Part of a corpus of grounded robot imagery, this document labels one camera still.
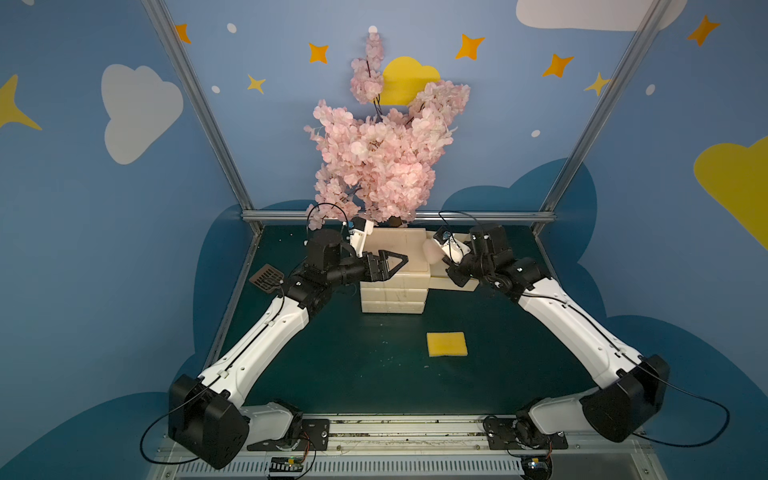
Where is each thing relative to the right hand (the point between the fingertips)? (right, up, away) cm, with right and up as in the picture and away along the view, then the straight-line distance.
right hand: (453, 252), depth 79 cm
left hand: (-15, -1, -9) cm, 18 cm away
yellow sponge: (0, -28, +9) cm, 29 cm away
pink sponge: (-6, 0, -2) cm, 6 cm away
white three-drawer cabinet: (-12, -11, +7) cm, 18 cm away
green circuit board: (-43, -53, -7) cm, 68 cm away
